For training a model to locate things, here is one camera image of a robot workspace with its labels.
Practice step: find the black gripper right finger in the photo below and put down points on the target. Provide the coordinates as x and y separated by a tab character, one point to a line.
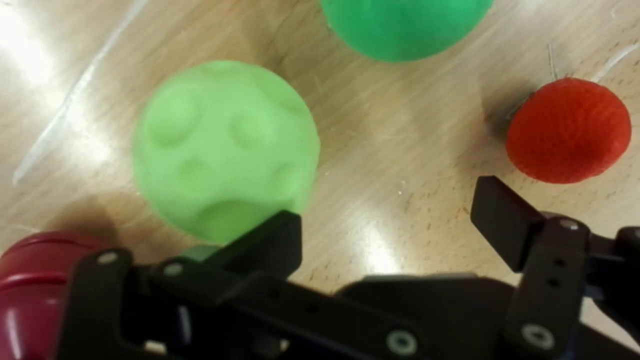
552	281

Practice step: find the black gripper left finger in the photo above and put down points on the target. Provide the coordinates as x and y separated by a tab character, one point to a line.
266	306

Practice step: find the light green dimpled ball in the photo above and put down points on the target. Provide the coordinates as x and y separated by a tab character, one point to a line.
223	146

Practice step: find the red toy radish green leaves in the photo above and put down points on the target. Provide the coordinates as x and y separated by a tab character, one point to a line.
31	301

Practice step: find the small red textured ball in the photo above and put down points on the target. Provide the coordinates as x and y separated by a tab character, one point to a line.
571	130

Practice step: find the green fuzzy ball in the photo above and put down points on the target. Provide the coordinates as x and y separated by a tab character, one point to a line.
406	27

